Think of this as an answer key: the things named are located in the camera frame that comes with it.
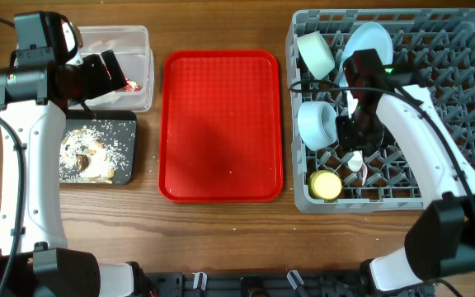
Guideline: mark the brown food piece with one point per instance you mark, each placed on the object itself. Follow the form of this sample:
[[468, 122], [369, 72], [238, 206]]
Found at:
[[82, 162]]

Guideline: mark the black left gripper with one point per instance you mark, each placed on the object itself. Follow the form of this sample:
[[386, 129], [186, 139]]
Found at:
[[101, 83]]

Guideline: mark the white plastic spoon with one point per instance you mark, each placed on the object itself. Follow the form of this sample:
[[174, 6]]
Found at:
[[356, 161]]

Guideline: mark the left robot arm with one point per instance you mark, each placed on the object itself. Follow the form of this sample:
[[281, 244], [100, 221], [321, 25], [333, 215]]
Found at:
[[41, 82]]

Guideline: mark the yellow plastic cup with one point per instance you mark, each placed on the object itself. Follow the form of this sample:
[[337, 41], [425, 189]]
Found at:
[[324, 185]]

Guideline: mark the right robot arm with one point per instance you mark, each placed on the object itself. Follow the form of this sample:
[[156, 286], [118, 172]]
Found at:
[[394, 100]]

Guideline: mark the clear plastic bin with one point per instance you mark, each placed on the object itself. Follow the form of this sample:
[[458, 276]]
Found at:
[[132, 50]]

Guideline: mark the red plastic tray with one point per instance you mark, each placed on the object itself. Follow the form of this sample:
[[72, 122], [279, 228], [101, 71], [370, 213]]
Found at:
[[221, 130]]

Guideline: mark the grey dishwasher rack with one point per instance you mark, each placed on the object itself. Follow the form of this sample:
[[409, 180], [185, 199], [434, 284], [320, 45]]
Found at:
[[441, 44]]

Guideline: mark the black food waste tray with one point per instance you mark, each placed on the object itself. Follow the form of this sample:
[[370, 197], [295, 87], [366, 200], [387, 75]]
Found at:
[[109, 140]]

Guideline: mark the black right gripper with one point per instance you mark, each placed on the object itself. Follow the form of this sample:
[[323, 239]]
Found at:
[[346, 139]]

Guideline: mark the small light blue bowl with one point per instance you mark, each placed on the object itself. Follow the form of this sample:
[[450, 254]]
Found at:
[[317, 124]]

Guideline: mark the red snack wrapper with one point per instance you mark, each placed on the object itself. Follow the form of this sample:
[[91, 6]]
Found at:
[[131, 86]]

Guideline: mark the large light blue plate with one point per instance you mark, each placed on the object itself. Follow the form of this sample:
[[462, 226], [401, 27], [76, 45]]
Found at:
[[369, 36]]

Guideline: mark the white plastic fork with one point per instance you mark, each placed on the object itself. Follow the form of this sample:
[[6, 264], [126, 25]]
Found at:
[[364, 173]]

